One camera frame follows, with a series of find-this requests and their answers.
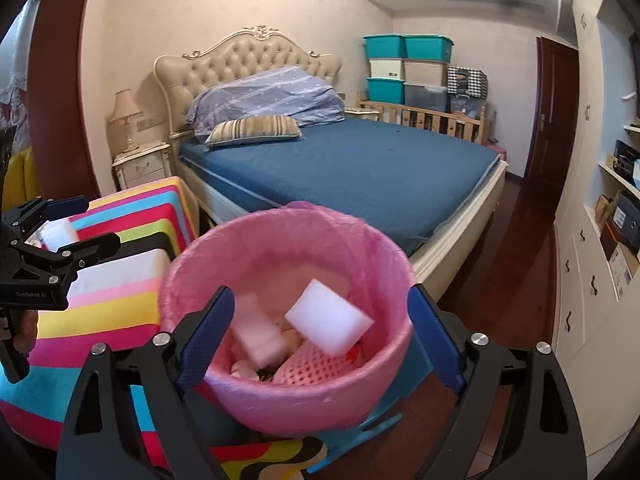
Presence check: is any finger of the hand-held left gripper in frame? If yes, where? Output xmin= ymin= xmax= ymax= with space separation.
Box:
xmin=0 ymin=196 xmax=92 ymax=241
xmin=10 ymin=232 xmax=122 ymax=286

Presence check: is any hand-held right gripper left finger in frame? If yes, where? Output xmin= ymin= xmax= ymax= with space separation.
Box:
xmin=55 ymin=285 xmax=236 ymax=480

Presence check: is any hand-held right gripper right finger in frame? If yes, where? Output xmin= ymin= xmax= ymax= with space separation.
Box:
xmin=407 ymin=284 xmax=588 ymax=480

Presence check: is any small white foam piece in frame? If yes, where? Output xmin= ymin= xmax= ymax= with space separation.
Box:
xmin=40 ymin=217 xmax=81 ymax=252

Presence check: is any pinkish white foam block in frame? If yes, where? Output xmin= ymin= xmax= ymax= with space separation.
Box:
xmin=232 ymin=297 xmax=290 ymax=368

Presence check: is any pink foam fruit net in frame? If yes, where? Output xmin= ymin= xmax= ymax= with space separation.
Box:
xmin=272 ymin=337 xmax=368 ymax=386

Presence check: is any pink bin with plastic liner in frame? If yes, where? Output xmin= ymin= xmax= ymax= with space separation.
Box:
xmin=157 ymin=201 xmax=416 ymax=433

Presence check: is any person's left hand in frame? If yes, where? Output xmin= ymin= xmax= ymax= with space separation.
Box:
xmin=12 ymin=310 xmax=40 ymax=357

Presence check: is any striped colourful tablecloth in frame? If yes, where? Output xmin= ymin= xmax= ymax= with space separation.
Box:
xmin=0 ymin=176 xmax=331 ymax=480

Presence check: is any cream nightstand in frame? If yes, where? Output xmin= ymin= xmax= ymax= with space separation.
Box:
xmin=111 ymin=140 xmax=173 ymax=192

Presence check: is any beige table lamp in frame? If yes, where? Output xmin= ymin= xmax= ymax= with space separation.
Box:
xmin=107 ymin=89 xmax=143 ymax=153

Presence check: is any brown wooden wardrobe panel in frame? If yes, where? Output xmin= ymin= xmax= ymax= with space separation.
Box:
xmin=27 ymin=0 xmax=101 ymax=201

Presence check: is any lace patterned curtain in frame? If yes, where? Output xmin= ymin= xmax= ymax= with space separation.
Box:
xmin=0 ymin=10 xmax=36 ymax=161

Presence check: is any white built-in cabinet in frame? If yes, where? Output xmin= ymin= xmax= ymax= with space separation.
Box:
xmin=552 ymin=0 xmax=640 ymax=461

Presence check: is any bed with blue sheet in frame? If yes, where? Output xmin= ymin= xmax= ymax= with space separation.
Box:
xmin=172 ymin=117 xmax=508 ymax=306

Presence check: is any striped pillow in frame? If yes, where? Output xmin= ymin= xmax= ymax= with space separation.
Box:
xmin=205 ymin=115 xmax=303 ymax=148

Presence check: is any white product box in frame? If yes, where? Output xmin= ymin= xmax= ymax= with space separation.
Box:
xmin=607 ymin=242 xmax=640 ymax=302

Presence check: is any black safe box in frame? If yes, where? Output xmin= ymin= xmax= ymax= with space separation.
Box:
xmin=602 ymin=191 xmax=640 ymax=248

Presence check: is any beige tufted headboard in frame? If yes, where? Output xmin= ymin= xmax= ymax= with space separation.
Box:
xmin=152 ymin=24 xmax=343 ymax=136

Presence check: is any grey blue duvet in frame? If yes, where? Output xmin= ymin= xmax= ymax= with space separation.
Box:
xmin=186 ymin=66 xmax=346 ymax=143

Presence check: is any dark storage bag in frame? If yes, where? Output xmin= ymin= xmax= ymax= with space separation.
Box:
xmin=449 ymin=96 xmax=486 ymax=117

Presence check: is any grey clear storage box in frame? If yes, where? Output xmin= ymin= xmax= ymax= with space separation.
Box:
xmin=404 ymin=84 xmax=448 ymax=112

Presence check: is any teal storage box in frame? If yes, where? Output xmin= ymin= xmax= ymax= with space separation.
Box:
xmin=366 ymin=77 xmax=406 ymax=106
xmin=363 ymin=35 xmax=407 ymax=61
xmin=402 ymin=35 xmax=455 ymax=62

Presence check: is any dark wooden door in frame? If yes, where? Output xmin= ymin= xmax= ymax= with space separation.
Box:
xmin=522 ymin=36 xmax=581 ymax=181

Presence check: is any black white checked bag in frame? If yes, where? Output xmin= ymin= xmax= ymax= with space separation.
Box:
xmin=446 ymin=66 xmax=488 ymax=98

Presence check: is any black appliance box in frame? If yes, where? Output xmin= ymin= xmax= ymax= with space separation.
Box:
xmin=614 ymin=140 xmax=640 ymax=177

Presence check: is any beige storage box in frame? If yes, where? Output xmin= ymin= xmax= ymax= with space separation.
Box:
xmin=402 ymin=60 xmax=448 ymax=87

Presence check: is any white storage box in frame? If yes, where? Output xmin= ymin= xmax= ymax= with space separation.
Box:
xmin=369 ymin=58 xmax=405 ymax=81

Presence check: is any wooden crib rail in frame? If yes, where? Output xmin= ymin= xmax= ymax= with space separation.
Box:
xmin=345 ymin=90 xmax=488 ymax=146

